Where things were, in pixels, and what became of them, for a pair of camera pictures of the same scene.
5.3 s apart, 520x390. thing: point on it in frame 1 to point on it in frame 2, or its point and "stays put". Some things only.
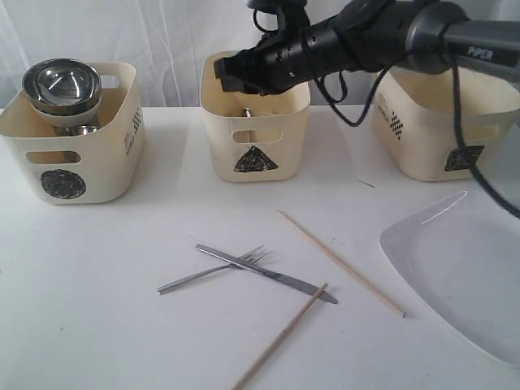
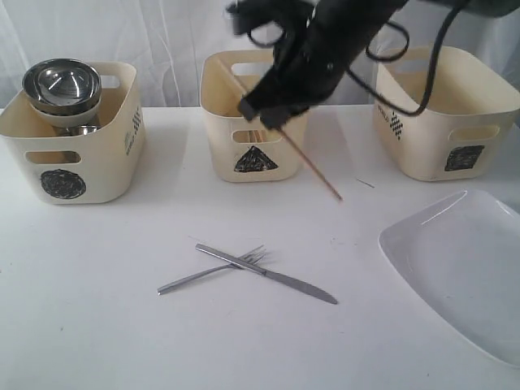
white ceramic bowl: (70, 121) stays put
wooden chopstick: (279, 339) to (260, 136)
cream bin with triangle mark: (256, 138) stays put
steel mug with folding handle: (75, 131) stays put
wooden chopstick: (367, 283) to (284, 136)
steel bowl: (62, 87) stays put
